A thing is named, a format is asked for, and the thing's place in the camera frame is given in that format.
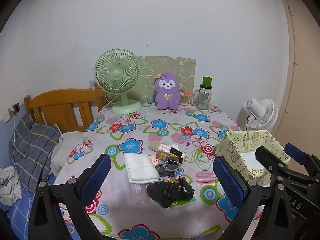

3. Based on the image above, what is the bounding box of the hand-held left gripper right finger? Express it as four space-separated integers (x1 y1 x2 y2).
212 156 293 240

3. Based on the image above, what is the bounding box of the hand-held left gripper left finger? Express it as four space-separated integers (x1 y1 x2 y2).
28 154 112 240

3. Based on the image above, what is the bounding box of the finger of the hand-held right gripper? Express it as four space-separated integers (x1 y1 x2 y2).
255 146 313 184
284 143 320 178

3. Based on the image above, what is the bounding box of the yellow patterned fabric box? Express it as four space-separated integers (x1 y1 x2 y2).
214 130 292 187

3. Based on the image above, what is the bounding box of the black plastic bag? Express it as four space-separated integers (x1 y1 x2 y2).
146 177 195 208

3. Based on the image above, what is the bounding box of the dark grey cloth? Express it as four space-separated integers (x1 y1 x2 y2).
155 160 179 180

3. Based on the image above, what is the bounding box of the white bedding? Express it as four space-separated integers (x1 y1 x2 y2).
50 131 87 178

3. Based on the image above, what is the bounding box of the green tissue pack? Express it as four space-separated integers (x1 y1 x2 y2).
170 196 197 210

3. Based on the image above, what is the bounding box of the white standing fan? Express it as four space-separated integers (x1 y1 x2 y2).
236 97 279 131

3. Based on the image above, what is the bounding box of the black yellow snack packet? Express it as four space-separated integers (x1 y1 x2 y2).
156 148 187 163

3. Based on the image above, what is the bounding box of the grey plaid pillow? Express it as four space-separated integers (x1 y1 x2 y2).
8 114 62 193

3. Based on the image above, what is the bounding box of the white yellow snack packet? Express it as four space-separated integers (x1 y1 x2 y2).
159 143 178 153

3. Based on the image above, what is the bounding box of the wooden bed headboard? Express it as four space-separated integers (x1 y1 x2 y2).
24 83 108 133

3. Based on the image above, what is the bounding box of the floral tablecloth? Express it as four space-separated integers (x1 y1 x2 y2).
51 100 267 240

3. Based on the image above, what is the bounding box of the blue checked bed sheet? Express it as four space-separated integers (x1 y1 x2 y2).
0 160 75 240

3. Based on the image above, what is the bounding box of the beige door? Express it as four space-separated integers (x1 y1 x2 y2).
271 0 320 150

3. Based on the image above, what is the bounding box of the crumpled grey white cloth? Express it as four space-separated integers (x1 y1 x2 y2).
0 166 22 207

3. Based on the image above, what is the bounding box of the glass jar mug green lid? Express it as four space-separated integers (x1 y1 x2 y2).
193 76 213 110

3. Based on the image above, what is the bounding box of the small cup with orange piece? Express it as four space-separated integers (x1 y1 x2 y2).
179 89 193 105

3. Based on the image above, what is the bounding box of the green desk fan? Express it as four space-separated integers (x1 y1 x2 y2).
94 49 143 115

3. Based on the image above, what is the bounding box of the purple plush toy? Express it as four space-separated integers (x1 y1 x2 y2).
154 72 182 110

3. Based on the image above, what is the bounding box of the green patterned board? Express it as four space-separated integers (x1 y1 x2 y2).
136 56 197 103

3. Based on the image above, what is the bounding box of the white cable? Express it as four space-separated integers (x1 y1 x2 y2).
7 106 19 180

